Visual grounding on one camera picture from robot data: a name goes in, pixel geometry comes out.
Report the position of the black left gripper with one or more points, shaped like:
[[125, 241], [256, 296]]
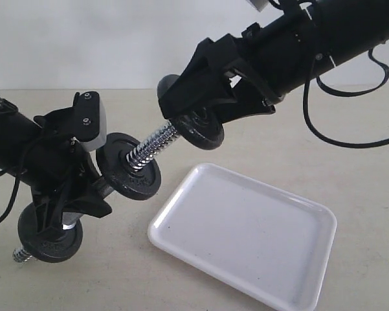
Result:
[[55, 155]]

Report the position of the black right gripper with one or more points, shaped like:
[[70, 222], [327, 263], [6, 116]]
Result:
[[222, 74]]

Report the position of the black weight plate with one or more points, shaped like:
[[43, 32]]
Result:
[[47, 247], [198, 124], [134, 184]]

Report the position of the chrome threaded dumbbell bar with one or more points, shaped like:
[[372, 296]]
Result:
[[139, 157]]

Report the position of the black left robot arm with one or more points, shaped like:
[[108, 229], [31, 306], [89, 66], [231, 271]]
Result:
[[12, 156]]

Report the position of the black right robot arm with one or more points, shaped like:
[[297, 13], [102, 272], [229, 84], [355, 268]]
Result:
[[305, 43]]

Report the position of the white rectangular plastic tray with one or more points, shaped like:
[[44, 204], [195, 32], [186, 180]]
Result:
[[269, 244]]

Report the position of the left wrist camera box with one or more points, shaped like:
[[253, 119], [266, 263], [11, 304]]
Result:
[[90, 121]]

